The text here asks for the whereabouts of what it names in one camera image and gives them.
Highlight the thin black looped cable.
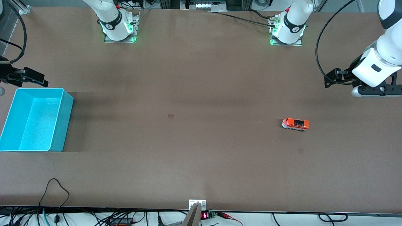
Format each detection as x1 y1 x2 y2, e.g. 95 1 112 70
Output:
38 178 70 224

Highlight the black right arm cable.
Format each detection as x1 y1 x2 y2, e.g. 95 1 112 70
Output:
0 2 28 64

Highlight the red clip wire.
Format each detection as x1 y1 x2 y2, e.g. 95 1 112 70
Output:
216 212 244 226

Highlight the black coiled cable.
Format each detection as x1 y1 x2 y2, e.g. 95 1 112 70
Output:
318 212 349 223

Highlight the blue plastic box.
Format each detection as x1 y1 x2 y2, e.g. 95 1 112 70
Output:
0 88 74 153

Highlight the grey control unit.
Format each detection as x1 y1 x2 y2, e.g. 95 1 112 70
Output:
180 0 227 13

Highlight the orange toy bus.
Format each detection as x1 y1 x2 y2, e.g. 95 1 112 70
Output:
282 117 310 132

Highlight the grey metal bar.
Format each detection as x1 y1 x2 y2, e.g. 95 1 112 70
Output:
181 202 202 226

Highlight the teal cable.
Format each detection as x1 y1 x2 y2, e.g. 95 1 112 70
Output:
41 207 52 226

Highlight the white metal bracket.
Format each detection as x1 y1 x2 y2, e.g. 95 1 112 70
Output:
188 199 207 211

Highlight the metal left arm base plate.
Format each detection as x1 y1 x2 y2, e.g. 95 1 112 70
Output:
268 15 304 47

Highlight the black cable on table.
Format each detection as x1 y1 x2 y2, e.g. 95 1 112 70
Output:
209 9 277 27

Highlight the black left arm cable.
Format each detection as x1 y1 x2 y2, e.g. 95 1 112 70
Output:
315 0 367 85

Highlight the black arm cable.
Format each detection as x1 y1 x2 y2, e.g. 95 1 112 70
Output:
315 0 367 85
0 2 28 64

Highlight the aluminium frame profile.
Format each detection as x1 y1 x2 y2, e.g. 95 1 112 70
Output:
313 0 329 13
17 0 32 15

